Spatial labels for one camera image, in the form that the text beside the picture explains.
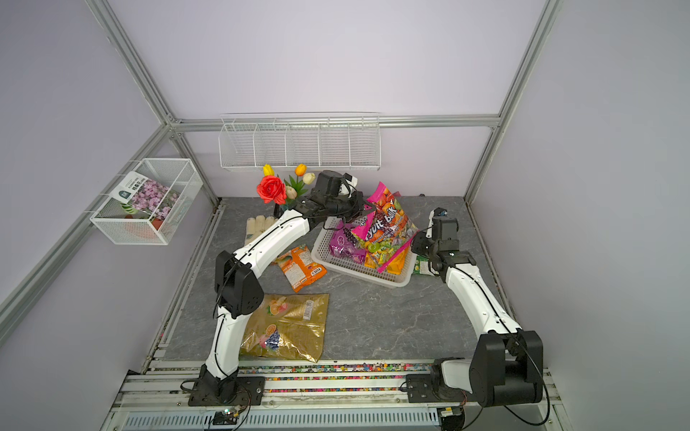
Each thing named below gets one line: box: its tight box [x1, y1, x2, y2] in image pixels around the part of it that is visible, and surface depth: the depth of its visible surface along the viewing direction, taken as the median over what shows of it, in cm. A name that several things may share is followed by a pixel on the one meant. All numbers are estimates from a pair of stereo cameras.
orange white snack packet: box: [274, 244, 328, 293], surface depth 98 cm
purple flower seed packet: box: [110, 170, 181, 221], surface depth 75 cm
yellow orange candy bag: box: [363, 247, 409, 275], surface depth 95 cm
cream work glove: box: [244, 214, 278, 246], surface depth 114 cm
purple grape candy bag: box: [329, 219, 367, 264], surface depth 101 cm
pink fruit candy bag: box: [351, 181, 420, 274], surface depth 88 cm
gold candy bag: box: [238, 293, 330, 363], surface depth 83 cm
